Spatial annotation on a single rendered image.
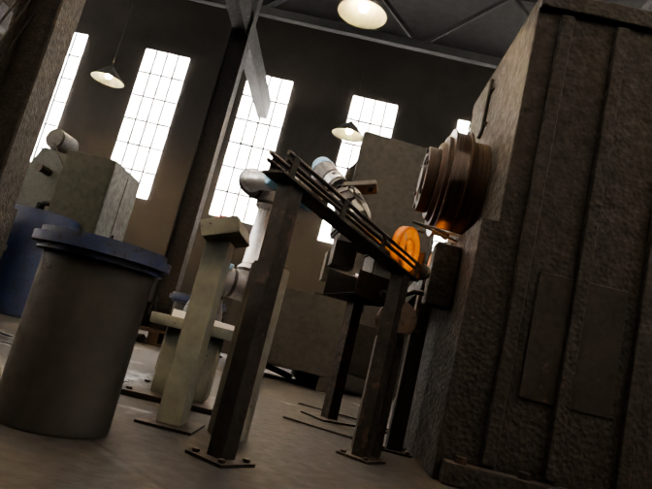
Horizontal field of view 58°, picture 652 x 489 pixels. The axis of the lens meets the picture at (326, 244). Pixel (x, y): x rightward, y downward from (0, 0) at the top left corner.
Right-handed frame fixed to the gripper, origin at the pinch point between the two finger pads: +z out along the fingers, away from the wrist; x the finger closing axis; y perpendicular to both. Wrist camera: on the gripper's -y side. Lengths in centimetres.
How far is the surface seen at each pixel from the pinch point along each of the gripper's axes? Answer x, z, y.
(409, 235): -13.3, 1.6, -13.7
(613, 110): 9, 2, -95
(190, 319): -4, 11, 64
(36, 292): 34, 22, 92
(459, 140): -11, -36, -58
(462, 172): -17, -24, -52
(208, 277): 3, 4, 55
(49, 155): -347, -762, 185
